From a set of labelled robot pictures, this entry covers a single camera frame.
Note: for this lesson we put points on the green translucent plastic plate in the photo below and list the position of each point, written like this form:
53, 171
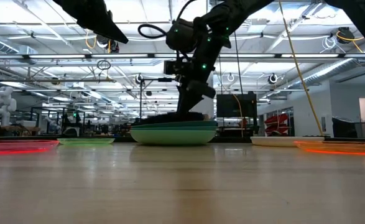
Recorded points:
85, 141

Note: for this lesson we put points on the black table frame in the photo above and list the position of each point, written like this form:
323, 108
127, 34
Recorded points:
232, 140

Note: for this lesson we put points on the pink translucent plastic plate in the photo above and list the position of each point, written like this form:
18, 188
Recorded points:
14, 146

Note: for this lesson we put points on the red bin rack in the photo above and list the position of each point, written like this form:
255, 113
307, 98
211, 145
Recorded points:
275, 124

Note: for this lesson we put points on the black monitor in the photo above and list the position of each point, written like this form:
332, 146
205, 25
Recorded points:
235, 105

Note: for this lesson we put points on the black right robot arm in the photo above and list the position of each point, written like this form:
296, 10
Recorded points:
241, 7

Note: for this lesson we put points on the dark green plastic plate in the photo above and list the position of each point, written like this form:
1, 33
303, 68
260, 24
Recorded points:
210, 123

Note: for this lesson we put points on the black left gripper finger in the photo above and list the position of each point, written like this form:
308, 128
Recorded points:
107, 31

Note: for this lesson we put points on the black trash bin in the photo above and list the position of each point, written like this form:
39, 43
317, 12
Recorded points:
344, 127

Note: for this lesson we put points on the orange translucent plastic plate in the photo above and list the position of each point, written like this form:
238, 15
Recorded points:
340, 147

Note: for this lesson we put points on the light green bowl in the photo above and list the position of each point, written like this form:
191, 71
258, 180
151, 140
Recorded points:
173, 138

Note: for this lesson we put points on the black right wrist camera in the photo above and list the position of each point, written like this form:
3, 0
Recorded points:
182, 35

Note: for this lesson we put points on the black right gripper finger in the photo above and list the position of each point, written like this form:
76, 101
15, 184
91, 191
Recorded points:
188, 102

